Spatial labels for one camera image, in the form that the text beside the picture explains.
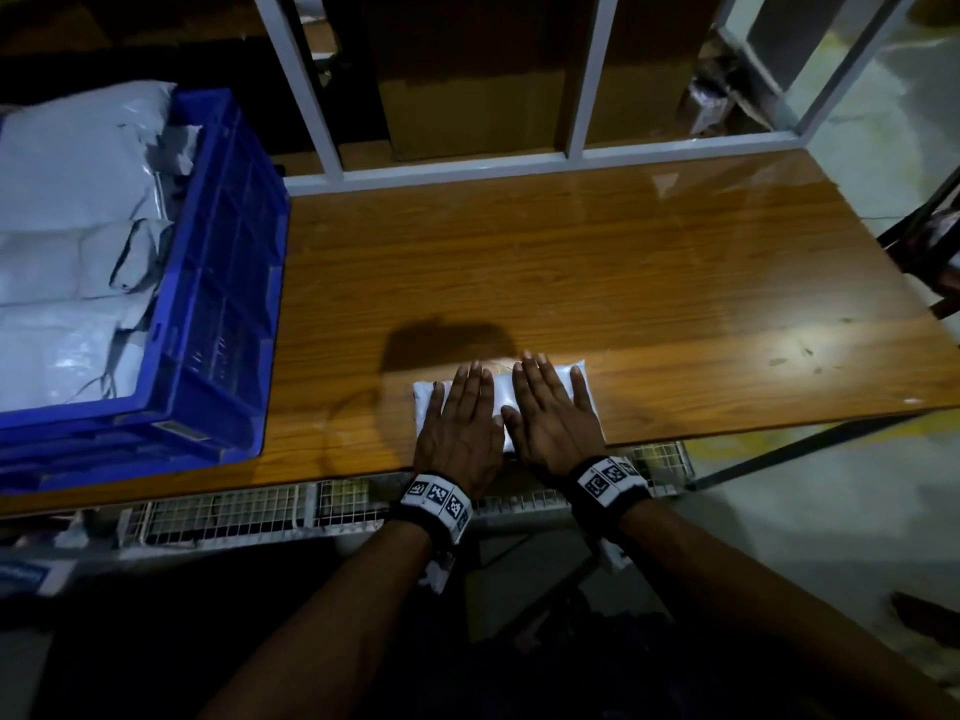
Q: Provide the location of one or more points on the packed white bags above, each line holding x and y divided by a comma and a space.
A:
75, 232

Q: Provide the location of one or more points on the person's right hand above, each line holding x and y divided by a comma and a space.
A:
555, 424

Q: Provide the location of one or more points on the white metal shelf rail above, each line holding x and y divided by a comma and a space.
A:
540, 160

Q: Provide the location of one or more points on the wooden table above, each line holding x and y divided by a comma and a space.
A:
630, 277

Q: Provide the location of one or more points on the person's left hand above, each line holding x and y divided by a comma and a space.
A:
458, 435

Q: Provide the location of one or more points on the person's left forearm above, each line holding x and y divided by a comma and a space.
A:
323, 630

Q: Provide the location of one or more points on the blue plastic crate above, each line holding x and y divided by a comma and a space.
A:
225, 292

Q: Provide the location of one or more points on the white metal shelf leg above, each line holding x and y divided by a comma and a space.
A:
590, 75
297, 82
858, 60

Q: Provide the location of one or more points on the brown wooden chair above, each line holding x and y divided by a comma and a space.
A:
930, 240

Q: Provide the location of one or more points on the person's right forearm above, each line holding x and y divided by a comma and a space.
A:
780, 615

